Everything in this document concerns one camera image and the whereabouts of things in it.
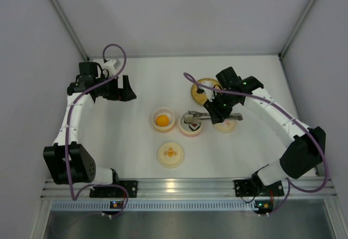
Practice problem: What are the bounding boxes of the slotted cable duct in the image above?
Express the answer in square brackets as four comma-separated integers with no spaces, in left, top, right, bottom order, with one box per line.
[52,200,272,212]

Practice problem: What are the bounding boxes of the cream lid orange handle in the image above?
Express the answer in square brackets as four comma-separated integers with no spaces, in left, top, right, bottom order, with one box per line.
[157,142,184,168]

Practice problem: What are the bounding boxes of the yellow lunch box bowl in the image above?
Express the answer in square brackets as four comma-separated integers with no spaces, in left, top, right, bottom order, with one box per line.
[151,107,176,132]

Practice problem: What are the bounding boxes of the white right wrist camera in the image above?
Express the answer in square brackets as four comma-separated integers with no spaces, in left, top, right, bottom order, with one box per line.
[196,88,215,106]

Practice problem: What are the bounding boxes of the right aluminium frame post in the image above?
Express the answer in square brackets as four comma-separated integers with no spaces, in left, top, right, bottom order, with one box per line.
[278,0,318,61]

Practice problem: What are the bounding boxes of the stainless steel tongs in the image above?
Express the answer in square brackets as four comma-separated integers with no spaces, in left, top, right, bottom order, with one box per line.
[184,111,244,122]

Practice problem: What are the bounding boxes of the orange round food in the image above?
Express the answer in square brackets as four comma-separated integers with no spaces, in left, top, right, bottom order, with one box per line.
[156,114,170,127]

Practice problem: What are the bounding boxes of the left aluminium frame post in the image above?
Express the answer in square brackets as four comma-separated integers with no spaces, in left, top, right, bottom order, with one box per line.
[48,0,90,61]

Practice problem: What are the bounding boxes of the pink lunch box bowl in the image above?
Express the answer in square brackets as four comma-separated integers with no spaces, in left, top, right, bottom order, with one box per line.
[179,112,203,137]

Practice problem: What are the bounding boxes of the aluminium mounting rail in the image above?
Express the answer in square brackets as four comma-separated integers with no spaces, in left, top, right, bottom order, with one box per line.
[40,176,337,200]

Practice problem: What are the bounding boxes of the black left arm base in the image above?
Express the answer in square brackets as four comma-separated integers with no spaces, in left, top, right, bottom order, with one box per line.
[89,180,138,198]

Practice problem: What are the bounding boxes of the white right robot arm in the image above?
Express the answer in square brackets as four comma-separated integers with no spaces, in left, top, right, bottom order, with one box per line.
[199,67,326,186]

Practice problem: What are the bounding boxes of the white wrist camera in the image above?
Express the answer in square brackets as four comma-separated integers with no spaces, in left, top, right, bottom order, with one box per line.
[102,59,121,77]
[196,88,215,106]

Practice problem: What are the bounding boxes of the cream lid pink handle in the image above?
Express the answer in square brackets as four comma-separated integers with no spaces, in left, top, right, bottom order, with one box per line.
[213,120,237,134]

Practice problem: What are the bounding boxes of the aluminium frame post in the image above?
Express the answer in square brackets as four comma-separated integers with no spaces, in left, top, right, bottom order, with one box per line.
[48,0,90,61]
[278,0,318,61]

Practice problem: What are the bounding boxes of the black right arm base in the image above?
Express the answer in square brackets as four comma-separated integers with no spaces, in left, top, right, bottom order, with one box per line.
[233,171,285,198]

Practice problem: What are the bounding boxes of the round bamboo tray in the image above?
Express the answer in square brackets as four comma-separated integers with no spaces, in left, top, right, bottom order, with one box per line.
[190,78,221,106]

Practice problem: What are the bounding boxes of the sushi roll green centre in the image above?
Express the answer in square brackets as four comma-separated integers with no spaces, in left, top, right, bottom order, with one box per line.
[184,115,194,124]

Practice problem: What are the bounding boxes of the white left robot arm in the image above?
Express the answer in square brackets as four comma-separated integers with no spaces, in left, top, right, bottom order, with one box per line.
[43,59,136,185]

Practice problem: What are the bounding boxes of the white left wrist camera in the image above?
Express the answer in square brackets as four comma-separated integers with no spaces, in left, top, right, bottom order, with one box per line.
[102,59,121,77]

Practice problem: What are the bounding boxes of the sushi roll red centre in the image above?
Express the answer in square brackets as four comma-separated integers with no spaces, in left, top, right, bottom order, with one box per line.
[188,122,202,132]

